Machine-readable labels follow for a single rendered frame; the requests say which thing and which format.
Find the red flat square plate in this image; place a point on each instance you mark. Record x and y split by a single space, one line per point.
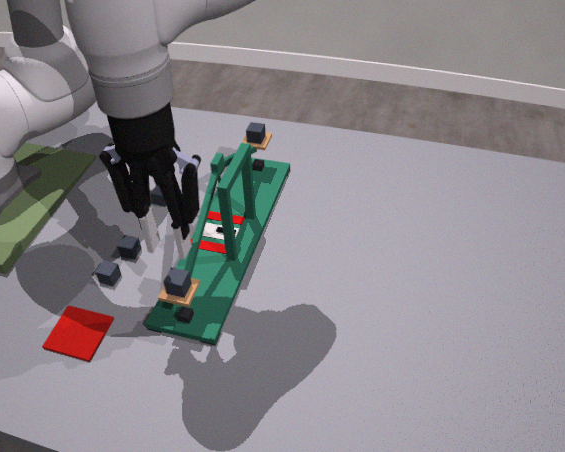
78 333

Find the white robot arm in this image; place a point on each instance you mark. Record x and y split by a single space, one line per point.
45 82

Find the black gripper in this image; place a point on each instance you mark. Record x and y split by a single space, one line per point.
152 150

